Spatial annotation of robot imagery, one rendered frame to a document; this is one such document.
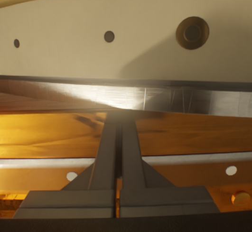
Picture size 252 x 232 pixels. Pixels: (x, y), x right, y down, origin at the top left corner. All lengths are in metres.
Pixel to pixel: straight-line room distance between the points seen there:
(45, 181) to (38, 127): 0.06
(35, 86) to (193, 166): 0.18
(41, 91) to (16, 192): 0.11
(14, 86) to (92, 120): 0.12
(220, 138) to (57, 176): 0.16
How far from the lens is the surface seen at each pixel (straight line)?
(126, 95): 0.15
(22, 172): 0.21
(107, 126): 0.15
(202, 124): 0.17
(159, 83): 0.15
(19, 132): 0.19
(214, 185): 0.21
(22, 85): 0.23
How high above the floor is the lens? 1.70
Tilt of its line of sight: 17 degrees up
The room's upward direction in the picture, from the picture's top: 179 degrees clockwise
